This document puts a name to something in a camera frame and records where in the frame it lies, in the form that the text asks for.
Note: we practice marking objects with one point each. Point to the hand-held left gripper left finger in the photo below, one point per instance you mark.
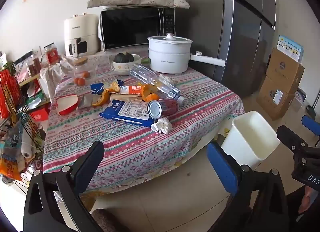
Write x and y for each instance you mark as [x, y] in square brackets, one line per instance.
[90, 157]

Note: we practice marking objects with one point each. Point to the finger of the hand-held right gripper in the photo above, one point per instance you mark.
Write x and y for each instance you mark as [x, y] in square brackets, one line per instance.
[290, 137]
[311, 124]

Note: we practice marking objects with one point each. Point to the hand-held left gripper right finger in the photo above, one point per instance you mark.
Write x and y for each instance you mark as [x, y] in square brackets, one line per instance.
[221, 169]

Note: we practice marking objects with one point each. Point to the white plastic bin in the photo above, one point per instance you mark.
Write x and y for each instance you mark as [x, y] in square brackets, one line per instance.
[250, 142]

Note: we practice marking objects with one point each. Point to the blue biscuit box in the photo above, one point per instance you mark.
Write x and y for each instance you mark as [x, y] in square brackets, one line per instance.
[125, 112]

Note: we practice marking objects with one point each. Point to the red paper bowl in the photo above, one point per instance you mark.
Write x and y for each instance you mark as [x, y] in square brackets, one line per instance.
[66, 104]

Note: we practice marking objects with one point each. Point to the blue white milk carton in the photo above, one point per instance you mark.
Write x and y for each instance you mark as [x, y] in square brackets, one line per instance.
[130, 89]

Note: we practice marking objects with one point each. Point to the clear plastic bottle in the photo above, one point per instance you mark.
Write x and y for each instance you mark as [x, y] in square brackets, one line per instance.
[150, 79]

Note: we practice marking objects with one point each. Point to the small blue white box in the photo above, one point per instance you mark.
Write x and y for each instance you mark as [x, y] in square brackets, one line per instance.
[300, 95]

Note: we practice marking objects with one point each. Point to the striped patterned tablecloth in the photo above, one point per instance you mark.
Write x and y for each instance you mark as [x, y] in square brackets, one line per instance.
[125, 147]

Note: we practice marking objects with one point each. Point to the silver foil wrapper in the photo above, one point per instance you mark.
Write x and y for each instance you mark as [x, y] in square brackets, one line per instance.
[85, 101]

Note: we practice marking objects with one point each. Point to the paper towel roll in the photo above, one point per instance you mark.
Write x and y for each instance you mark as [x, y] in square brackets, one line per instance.
[27, 147]

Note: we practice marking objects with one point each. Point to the red cardboard box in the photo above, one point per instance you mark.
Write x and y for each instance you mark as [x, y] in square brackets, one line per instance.
[40, 115]

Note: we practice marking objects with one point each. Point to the brown fuzzy slipper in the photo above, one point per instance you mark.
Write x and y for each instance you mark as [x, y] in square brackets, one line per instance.
[103, 220]

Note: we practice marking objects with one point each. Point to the beige paper sheet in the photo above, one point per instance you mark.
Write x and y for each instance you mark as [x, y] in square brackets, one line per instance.
[125, 97]

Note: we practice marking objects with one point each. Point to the crumpled white tissue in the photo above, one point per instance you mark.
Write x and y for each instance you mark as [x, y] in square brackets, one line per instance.
[162, 125]

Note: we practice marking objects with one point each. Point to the tangerine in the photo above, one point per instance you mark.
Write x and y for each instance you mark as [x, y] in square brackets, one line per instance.
[86, 74]
[76, 80]
[82, 82]

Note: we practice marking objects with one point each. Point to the green packet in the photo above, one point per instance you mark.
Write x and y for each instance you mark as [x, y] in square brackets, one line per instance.
[37, 100]

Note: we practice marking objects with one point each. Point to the orange snack bag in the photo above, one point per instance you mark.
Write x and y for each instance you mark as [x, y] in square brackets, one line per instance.
[10, 169]

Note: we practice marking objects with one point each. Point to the red soda can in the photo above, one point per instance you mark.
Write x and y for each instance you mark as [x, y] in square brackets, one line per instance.
[165, 107]

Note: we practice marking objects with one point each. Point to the white plate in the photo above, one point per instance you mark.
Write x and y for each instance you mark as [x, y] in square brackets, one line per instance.
[122, 73]

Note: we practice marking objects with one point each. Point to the white floral cloth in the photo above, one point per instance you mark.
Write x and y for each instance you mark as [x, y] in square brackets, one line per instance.
[50, 77]

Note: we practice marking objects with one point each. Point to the glass jar with wooden lid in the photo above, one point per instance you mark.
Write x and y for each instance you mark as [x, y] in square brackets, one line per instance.
[81, 60]

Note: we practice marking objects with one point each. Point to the wooden shelf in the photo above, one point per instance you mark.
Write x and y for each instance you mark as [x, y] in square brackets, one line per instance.
[30, 79]

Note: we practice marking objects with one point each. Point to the red hanging packets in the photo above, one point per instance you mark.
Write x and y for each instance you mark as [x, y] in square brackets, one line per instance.
[8, 92]

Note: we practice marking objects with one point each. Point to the green kabocha squash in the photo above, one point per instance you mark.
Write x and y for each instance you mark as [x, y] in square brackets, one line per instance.
[123, 57]

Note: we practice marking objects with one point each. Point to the chili spice jar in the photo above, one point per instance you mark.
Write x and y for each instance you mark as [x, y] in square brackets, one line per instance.
[36, 64]
[30, 69]

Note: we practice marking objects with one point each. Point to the red label glass jar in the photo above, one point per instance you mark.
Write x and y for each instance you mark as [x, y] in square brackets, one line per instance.
[52, 55]

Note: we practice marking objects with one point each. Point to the grey refrigerator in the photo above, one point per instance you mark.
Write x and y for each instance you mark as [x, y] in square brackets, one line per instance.
[225, 34]

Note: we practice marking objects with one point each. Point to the white electric cooking pot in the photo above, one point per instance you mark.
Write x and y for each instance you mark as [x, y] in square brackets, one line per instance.
[167, 59]

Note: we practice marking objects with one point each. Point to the cream air fryer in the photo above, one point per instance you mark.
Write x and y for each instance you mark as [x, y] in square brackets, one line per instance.
[80, 29]

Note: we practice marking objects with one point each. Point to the black microwave oven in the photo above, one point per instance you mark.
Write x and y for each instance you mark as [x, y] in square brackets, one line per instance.
[130, 27]

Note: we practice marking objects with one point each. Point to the white pot lid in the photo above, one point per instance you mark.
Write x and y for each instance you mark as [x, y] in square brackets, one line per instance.
[170, 40]

